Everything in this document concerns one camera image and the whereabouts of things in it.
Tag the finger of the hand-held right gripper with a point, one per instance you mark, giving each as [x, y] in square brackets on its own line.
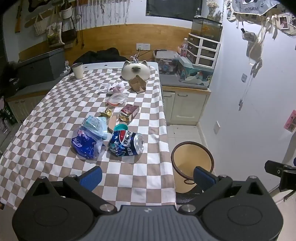
[274, 168]

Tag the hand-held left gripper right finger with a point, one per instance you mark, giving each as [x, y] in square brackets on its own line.
[203, 178]

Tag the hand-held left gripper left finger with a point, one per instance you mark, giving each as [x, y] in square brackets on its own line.
[91, 177]

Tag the beige bin with brown rim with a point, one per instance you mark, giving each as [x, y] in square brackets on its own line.
[182, 160]

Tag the blue plastic packaging bag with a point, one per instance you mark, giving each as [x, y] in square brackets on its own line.
[83, 144]

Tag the crushed blue soda can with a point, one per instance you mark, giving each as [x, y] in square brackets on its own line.
[124, 143]

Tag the light blue tissue packet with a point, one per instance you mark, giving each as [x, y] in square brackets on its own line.
[97, 125]

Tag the teal plastic lid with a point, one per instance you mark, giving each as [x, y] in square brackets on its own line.
[120, 127]

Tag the clear plastic bag orange print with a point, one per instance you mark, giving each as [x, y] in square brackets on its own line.
[116, 99]

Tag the black textured mat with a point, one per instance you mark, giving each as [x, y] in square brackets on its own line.
[185, 198]

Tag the pink card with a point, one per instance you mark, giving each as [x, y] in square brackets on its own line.
[291, 121]

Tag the brown white checkered tablecloth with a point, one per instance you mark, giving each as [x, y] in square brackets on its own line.
[57, 111]

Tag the cream cabinet with grey top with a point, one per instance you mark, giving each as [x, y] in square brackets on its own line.
[185, 106]

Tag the red box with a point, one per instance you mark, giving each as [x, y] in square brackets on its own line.
[129, 109]

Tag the clear plastic bag pink contents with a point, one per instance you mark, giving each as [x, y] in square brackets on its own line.
[116, 87]

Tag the low grey cabinet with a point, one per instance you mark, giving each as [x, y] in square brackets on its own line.
[20, 104]

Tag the dark hanging ornament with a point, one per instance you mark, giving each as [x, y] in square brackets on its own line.
[256, 67]

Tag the crumpled brown paper bag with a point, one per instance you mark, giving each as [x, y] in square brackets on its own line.
[138, 84]

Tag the white cup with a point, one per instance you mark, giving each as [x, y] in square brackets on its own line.
[78, 71]

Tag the white cat-shaped ceramic jar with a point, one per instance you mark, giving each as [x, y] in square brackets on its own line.
[136, 71]

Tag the black clothing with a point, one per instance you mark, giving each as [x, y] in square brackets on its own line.
[101, 56]

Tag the clear plastic storage box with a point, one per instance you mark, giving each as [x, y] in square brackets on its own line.
[166, 62]

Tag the grey storage box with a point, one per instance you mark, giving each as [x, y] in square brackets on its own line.
[41, 64]

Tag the small silver ornament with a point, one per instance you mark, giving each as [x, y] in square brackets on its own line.
[134, 58]

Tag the plastic bottle pink label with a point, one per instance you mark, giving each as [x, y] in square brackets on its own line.
[184, 48]

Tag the white drawer unit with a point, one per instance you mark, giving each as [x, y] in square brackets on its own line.
[209, 46]

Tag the white tote bag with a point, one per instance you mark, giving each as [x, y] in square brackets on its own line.
[283, 23]

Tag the dark mesh bag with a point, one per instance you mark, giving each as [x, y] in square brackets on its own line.
[69, 33]

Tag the patterned tote bag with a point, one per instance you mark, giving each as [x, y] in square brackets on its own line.
[55, 34]

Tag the glass fish tank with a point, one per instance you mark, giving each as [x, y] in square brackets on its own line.
[205, 30]

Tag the cream tote bag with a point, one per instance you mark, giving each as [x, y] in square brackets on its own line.
[41, 26]

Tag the white printed fabric banner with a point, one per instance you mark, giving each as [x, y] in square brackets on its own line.
[252, 7]

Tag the vase of dried flowers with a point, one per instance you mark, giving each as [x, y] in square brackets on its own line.
[211, 11]

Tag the white wall socket plate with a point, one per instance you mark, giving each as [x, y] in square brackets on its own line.
[216, 127]

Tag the white double wall outlet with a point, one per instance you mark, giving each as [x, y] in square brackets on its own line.
[143, 46]

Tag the white fringe wall hanging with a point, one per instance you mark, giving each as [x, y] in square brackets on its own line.
[104, 11]

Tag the dark wall panel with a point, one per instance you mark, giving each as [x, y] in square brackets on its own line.
[173, 7]

